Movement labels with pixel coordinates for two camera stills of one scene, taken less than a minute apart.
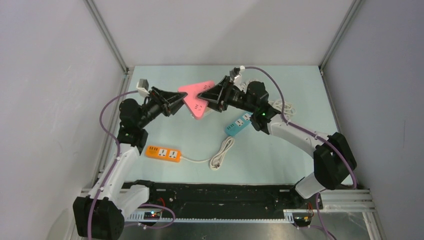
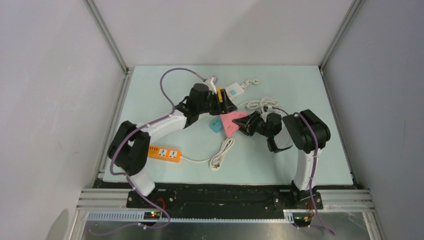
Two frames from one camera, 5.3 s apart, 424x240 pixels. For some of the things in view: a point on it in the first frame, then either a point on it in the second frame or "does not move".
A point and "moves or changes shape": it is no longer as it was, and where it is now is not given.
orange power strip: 168,154 does not move
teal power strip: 232,129 -> 216,125
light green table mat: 255,154 does not move
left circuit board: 151,215 does not move
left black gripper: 160,99 -> 229,106
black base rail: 202,197 does not move
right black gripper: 220,93 -> 246,124
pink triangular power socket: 197,106 moves or changes shape
